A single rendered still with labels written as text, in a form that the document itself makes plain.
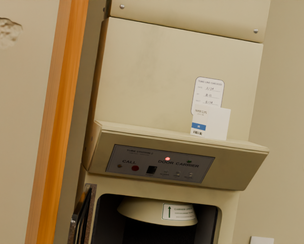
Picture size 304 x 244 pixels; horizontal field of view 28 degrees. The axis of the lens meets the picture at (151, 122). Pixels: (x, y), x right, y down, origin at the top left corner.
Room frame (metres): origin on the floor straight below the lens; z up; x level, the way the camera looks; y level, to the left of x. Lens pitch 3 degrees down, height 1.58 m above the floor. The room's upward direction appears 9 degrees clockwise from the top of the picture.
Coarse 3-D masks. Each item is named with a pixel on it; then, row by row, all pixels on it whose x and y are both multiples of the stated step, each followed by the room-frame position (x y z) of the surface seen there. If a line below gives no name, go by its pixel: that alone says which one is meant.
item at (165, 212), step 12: (120, 204) 1.29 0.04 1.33; (132, 204) 1.25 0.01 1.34; (144, 204) 1.24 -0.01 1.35; (156, 204) 1.23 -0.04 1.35; (168, 204) 1.24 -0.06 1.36; (180, 204) 1.25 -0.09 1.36; (192, 204) 1.29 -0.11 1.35; (132, 216) 1.24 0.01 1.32; (144, 216) 1.23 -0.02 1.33; (156, 216) 1.22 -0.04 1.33; (168, 216) 1.23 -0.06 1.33; (180, 216) 1.24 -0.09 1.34; (192, 216) 1.27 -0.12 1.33
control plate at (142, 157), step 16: (112, 160) 1.12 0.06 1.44; (128, 160) 1.12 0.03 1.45; (144, 160) 1.12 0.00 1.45; (160, 160) 1.13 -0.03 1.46; (176, 160) 1.13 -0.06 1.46; (192, 160) 1.13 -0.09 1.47; (208, 160) 1.13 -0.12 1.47; (144, 176) 1.16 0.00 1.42; (160, 176) 1.16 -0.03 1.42; (176, 176) 1.17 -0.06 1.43; (192, 176) 1.17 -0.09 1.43
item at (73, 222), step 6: (84, 192) 1.05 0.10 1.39; (84, 198) 1.00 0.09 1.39; (78, 204) 0.94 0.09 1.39; (78, 210) 0.90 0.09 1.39; (72, 216) 0.86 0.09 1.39; (84, 216) 1.08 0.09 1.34; (72, 222) 0.85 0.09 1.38; (84, 222) 1.11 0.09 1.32; (72, 228) 0.85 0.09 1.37; (78, 228) 0.93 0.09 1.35; (72, 234) 0.85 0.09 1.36; (72, 240) 0.85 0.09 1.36
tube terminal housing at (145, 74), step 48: (144, 48) 1.19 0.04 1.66; (192, 48) 1.21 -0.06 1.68; (240, 48) 1.23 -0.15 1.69; (96, 96) 1.17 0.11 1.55; (144, 96) 1.19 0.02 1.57; (192, 96) 1.21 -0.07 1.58; (240, 96) 1.23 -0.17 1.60; (96, 192) 1.18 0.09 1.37; (144, 192) 1.20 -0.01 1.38; (192, 192) 1.22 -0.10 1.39
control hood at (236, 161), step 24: (96, 120) 1.17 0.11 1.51; (96, 144) 1.09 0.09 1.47; (120, 144) 1.09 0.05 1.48; (144, 144) 1.09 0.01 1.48; (168, 144) 1.09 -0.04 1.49; (192, 144) 1.10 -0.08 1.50; (216, 144) 1.10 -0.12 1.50; (240, 144) 1.12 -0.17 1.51; (96, 168) 1.14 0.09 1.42; (216, 168) 1.15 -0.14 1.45; (240, 168) 1.16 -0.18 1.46
